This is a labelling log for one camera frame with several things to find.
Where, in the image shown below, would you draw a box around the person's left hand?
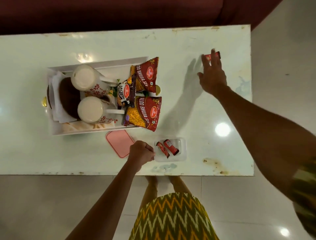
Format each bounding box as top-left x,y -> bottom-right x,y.
127,140 -> 156,171

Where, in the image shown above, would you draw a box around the person's right hand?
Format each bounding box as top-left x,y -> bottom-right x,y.
197,49 -> 228,96

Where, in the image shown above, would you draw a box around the red chocolate bar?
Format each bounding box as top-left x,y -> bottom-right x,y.
156,142 -> 171,159
204,51 -> 221,61
163,139 -> 180,156

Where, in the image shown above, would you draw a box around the clear plastic container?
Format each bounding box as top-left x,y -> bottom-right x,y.
154,137 -> 187,163

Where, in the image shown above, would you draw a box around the person's left forearm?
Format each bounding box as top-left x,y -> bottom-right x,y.
65,159 -> 138,240

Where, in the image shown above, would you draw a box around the person's right forearm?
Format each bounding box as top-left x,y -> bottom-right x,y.
213,85 -> 316,201

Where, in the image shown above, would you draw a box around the pink plastic lid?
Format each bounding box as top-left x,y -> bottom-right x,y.
105,130 -> 135,159

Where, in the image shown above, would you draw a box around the red snack packet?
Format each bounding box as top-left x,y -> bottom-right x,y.
130,57 -> 159,94
123,96 -> 162,132

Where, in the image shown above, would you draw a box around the person's left leg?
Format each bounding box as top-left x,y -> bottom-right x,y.
138,176 -> 158,213

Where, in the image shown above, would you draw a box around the person's leg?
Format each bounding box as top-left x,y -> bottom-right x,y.
169,176 -> 193,196
138,176 -> 158,213

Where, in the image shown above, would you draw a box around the person's right leg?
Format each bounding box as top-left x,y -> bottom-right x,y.
169,176 -> 193,196

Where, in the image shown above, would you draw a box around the dark brown snack packet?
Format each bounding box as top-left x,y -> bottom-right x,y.
117,74 -> 137,109

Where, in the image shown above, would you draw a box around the yellow green zigzag dress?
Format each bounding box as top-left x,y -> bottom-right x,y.
128,158 -> 316,240

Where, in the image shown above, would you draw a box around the white floral mug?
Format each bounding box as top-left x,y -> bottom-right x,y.
77,96 -> 125,124
71,64 -> 119,97

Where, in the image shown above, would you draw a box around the cream cloth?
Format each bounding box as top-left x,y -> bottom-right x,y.
61,121 -> 116,132

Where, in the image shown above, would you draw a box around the white serving tray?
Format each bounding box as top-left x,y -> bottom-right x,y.
47,56 -> 149,136

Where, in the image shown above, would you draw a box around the brown round coasters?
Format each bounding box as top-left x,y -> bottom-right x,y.
47,77 -> 82,119

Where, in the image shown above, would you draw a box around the maroon sofa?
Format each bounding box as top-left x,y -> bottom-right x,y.
0,0 -> 283,35

